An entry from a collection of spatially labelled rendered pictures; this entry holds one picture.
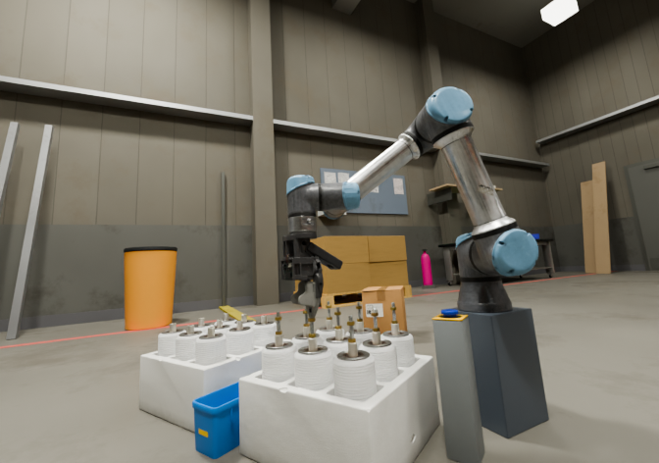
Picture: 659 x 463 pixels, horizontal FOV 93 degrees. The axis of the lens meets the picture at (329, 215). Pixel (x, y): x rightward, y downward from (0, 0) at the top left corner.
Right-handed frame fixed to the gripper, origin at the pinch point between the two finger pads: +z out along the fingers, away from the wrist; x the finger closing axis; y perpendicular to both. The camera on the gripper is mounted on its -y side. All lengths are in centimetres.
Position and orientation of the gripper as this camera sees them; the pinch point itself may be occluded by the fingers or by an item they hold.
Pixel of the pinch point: (314, 311)
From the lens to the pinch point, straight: 84.0
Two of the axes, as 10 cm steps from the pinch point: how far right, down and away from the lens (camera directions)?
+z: 0.6, 9.9, -1.6
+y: -8.4, -0.3, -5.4
